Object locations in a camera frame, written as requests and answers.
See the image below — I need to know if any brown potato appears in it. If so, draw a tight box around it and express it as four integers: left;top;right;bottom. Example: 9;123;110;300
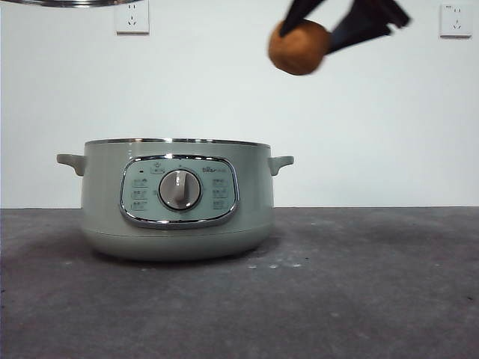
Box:
267;19;334;77

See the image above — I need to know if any glass lid with green knob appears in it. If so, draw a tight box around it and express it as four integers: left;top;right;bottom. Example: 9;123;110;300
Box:
31;0;145;9

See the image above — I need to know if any pale green electric cooking pot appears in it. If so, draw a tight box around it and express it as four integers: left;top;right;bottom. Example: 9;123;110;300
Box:
56;137;295;262

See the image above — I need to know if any white wall socket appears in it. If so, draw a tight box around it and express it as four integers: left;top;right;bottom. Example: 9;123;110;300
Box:
115;0;150;37
439;4;472;40

